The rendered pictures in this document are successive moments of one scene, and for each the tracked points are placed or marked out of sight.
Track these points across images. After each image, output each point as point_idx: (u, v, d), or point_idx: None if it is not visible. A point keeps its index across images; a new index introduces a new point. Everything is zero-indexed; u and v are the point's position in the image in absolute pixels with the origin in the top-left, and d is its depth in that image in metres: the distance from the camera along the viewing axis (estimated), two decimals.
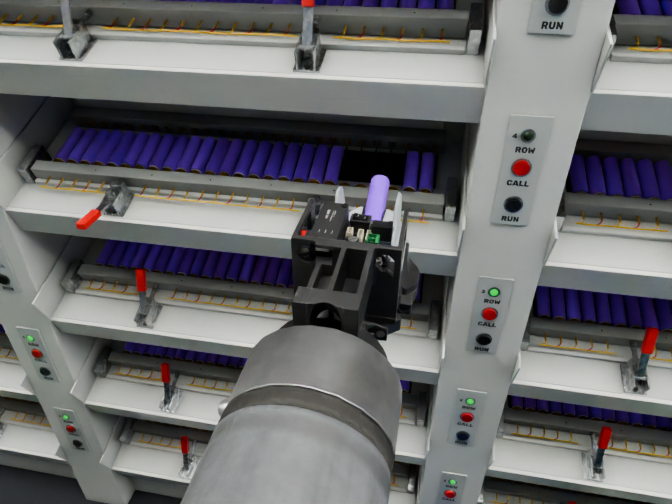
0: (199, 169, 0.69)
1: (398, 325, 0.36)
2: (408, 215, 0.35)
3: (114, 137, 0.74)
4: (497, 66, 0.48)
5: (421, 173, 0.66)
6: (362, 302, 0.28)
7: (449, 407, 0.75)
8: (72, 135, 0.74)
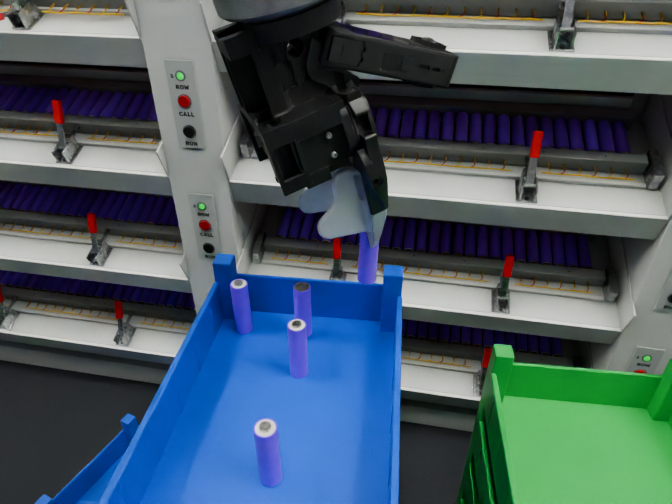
0: None
1: None
2: (263, 157, 0.43)
3: None
4: None
5: None
6: None
7: (188, 216, 0.81)
8: None
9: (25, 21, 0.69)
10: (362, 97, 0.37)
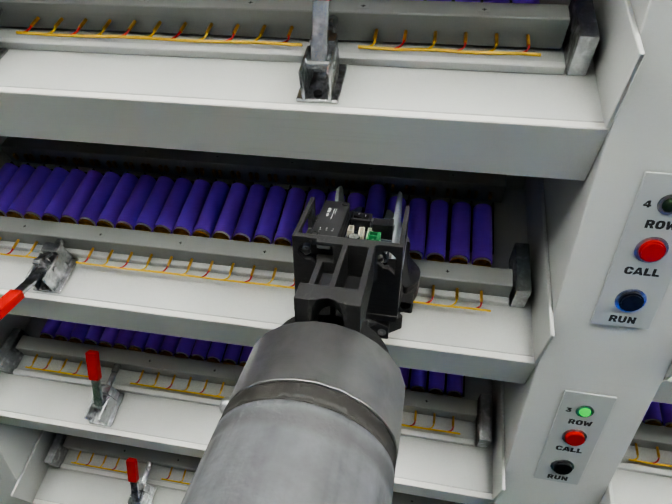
0: (166, 225, 0.50)
1: (399, 323, 0.36)
2: (409, 213, 0.35)
3: (55, 177, 0.55)
4: (632, 97, 0.29)
5: (475, 235, 0.47)
6: (364, 298, 0.28)
7: None
8: (0, 174, 0.56)
9: None
10: None
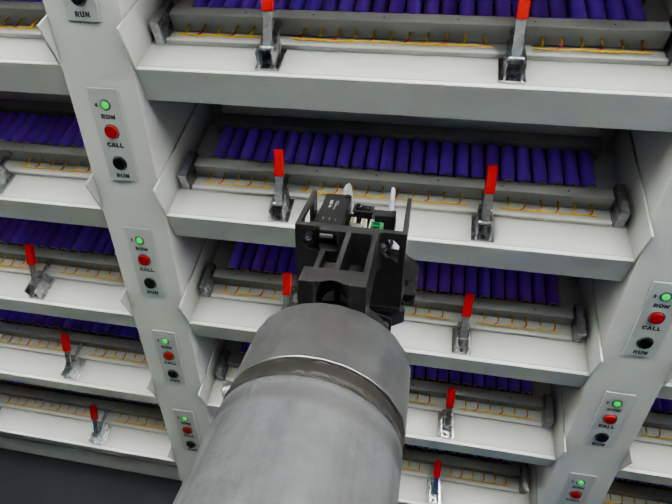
0: (360, 167, 0.71)
1: (402, 316, 0.36)
2: (411, 205, 0.36)
3: (267, 136, 0.76)
4: None
5: (582, 171, 0.68)
6: (369, 282, 0.28)
7: (592, 409, 0.76)
8: (225, 134, 0.77)
9: (491, 234, 0.64)
10: None
